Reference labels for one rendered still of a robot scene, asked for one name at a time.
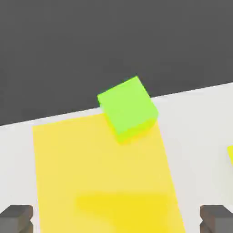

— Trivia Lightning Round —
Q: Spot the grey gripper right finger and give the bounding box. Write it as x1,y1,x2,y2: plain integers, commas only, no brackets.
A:
199,204,233,233

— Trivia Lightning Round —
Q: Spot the large yellow box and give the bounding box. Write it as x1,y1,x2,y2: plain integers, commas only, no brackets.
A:
32,112,186,233

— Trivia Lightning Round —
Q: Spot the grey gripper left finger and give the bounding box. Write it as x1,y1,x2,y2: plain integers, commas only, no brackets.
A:
0,204,34,233

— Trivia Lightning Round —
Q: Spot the small yellow cube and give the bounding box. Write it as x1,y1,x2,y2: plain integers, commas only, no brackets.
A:
227,145,233,164

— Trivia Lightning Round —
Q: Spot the small green cube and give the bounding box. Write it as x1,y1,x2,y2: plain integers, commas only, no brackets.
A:
96,76,159,145

